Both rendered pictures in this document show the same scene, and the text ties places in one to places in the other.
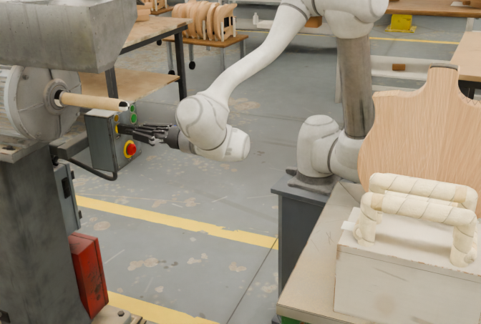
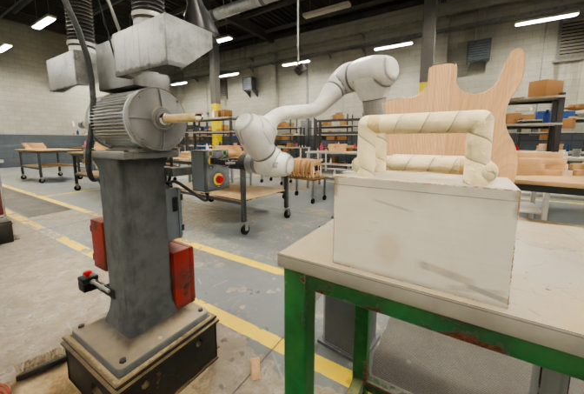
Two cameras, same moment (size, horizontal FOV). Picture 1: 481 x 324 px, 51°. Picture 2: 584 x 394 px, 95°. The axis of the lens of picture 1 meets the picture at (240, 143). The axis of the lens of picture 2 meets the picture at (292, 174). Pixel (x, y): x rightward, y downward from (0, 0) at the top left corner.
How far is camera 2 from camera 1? 0.64 m
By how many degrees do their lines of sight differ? 19
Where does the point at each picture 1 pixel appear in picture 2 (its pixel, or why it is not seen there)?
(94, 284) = (183, 281)
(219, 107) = (268, 123)
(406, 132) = not seen: hidden behind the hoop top
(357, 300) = (356, 244)
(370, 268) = (368, 201)
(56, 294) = (150, 280)
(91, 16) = (166, 20)
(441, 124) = not seen: hidden behind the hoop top
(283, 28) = (324, 95)
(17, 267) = (122, 250)
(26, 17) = (133, 35)
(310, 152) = not seen: hidden behind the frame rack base
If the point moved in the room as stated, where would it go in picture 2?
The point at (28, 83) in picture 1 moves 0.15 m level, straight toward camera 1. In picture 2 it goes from (141, 101) to (128, 94)
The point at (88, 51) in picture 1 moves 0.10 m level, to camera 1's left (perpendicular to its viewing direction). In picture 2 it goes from (162, 47) to (131, 49)
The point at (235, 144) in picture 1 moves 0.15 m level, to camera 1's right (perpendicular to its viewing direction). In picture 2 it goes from (281, 159) to (320, 159)
